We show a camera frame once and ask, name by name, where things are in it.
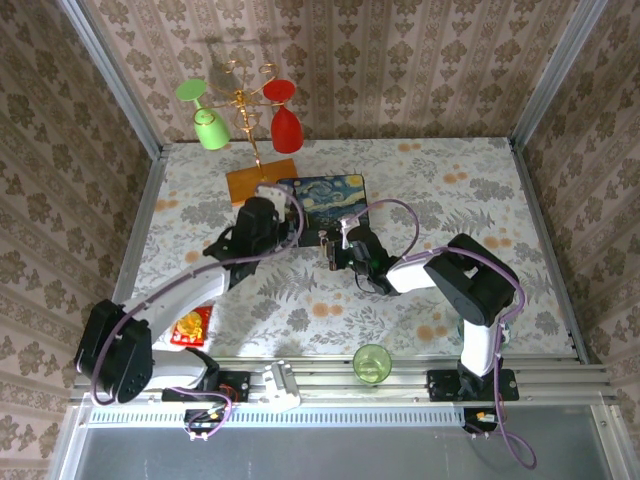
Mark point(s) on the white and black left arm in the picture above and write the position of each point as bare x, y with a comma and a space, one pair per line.
165, 305

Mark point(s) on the aluminium frame post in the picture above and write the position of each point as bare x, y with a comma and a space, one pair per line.
107, 70
560, 70

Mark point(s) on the aluminium side rail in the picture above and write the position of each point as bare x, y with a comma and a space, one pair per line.
145, 225
545, 225

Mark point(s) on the black electronics board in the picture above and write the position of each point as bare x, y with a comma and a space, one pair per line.
480, 420
205, 420

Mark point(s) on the black left electronics board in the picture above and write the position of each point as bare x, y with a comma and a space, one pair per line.
205, 420

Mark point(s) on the red wine glass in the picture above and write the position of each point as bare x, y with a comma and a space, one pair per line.
287, 130

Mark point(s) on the brass padlock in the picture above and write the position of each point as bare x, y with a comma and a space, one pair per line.
324, 241

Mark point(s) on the green transparent cup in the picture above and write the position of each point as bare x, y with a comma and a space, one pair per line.
372, 367

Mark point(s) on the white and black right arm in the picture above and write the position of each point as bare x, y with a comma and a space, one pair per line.
475, 280

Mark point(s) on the grey metal shelf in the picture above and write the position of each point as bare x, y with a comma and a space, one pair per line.
350, 455

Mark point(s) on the green wine glass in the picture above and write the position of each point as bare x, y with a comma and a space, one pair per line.
212, 132

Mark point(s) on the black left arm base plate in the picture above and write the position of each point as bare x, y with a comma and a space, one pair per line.
235, 387

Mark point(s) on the black right electronics board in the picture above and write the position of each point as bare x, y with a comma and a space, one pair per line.
480, 420

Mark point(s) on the white plastic bracket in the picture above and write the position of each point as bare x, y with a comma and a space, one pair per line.
280, 387

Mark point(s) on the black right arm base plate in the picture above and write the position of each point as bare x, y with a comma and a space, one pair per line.
442, 387

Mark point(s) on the aluminium mounting rail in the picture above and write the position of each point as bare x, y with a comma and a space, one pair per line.
330, 395

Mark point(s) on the floral tablecloth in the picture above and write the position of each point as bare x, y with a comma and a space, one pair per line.
450, 165

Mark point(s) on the red packet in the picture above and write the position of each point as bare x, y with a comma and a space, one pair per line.
195, 330

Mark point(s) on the starry night painted box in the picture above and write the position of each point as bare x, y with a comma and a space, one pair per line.
340, 195

